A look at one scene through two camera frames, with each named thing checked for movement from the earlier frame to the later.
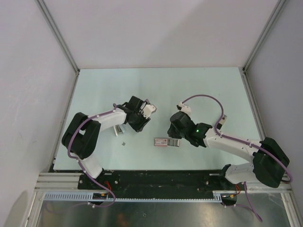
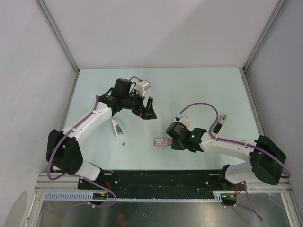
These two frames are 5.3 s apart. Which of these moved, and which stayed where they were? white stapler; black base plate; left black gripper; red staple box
Moved: left black gripper
Stayed: black base plate; red staple box; white stapler
